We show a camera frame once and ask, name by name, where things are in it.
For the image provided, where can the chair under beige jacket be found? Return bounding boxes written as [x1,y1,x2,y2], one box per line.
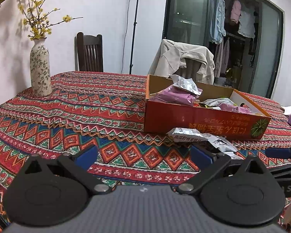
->
[176,58,202,82]

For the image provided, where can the silver snack packet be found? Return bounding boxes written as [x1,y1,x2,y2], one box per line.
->
[170,74,203,96]

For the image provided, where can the dark wooden chair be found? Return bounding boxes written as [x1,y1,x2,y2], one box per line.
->
[76,32,103,72]

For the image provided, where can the white tissue paper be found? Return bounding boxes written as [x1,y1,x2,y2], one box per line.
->
[281,106,291,116]

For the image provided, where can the studio light on stand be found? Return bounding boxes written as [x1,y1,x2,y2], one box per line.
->
[120,0,139,75]

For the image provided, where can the red patterned tablecloth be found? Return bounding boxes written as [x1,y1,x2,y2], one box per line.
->
[0,72,291,232]

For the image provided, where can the yellow blossom branches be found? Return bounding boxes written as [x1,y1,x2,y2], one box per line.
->
[18,0,82,41]

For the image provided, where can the pink hanging garment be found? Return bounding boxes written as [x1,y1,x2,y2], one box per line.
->
[230,0,241,24]

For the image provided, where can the green white snack packet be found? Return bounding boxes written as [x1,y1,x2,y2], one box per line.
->
[202,97,237,107]

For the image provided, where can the light blue hanging shirt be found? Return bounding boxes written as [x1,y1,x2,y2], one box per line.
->
[210,0,226,45]

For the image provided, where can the white floral ceramic vase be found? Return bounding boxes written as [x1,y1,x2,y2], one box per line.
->
[30,38,52,97]

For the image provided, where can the white printed snack packet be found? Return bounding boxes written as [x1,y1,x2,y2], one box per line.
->
[166,128,209,143]

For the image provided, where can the pink snack packet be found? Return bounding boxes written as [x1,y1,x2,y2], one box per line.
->
[149,86,202,106]

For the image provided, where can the black framed sliding glass door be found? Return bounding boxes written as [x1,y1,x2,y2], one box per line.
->
[163,0,283,98]

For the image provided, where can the beige jacket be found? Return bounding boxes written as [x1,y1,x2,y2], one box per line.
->
[148,39,215,85]

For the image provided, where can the orange cardboard snack box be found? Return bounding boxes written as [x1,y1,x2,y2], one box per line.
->
[144,75,271,140]

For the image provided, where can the white striped snack packet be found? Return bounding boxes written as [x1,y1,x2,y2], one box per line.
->
[203,133,237,153]

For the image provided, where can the white hanging top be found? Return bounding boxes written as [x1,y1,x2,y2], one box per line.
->
[238,5,255,39]

